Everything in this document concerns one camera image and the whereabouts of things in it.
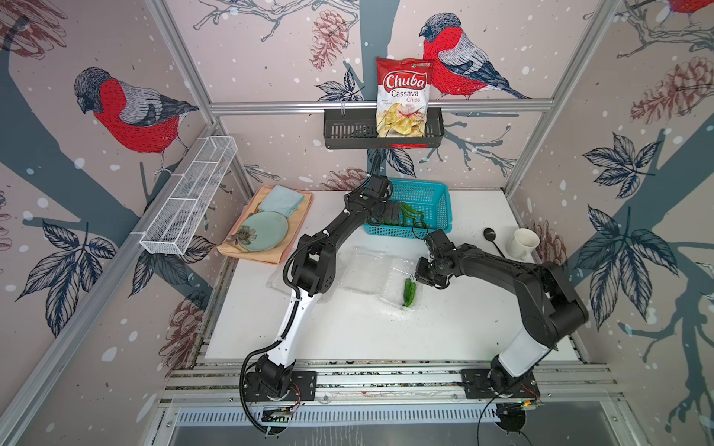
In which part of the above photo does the teal plastic mesh basket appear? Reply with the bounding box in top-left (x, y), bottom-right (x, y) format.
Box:
top-left (364, 178), bottom-right (453, 240)

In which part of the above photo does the small green pepper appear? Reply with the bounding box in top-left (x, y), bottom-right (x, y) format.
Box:
top-left (400, 203), bottom-right (431, 230)

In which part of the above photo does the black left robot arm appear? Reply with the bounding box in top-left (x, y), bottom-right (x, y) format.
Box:
top-left (239, 176), bottom-right (393, 397)

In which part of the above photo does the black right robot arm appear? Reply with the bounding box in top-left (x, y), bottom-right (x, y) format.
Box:
top-left (416, 230), bottom-right (589, 394)

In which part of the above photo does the black metal spoon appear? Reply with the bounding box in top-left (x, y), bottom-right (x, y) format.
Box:
top-left (483, 228), bottom-right (506, 258)

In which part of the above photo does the white ceramic cup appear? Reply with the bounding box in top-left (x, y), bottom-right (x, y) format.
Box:
top-left (507, 228), bottom-right (540, 260)

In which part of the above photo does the light green folded cloth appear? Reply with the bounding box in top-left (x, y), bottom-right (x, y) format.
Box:
top-left (258, 185), bottom-right (305, 219)

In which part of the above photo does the wooden tray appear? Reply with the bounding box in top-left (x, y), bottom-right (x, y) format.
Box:
top-left (218, 185), bottom-right (313, 265)

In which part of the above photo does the green ceramic plate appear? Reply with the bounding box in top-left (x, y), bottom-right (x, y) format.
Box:
top-left (227, 211), bottom-right (289, 252)

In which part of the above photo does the Chuba cassava chips bag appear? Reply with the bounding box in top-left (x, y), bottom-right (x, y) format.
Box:
top-left (377, 58), bottom-right (433, 135)

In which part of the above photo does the black wall shelf basket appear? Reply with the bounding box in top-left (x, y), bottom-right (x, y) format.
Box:
top-left (323, 108), bottom-right (444, 150)

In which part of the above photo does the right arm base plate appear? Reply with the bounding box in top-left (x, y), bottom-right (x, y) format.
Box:
top-left (459, 368), bottom-right (541, 401)

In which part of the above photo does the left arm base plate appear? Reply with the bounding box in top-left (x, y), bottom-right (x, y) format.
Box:
top-left (242, 371), bottom-right (317, 403)

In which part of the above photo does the white wire wall basket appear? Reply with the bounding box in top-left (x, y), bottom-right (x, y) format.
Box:
top-left (139, 136), bottom-right (237, 256)

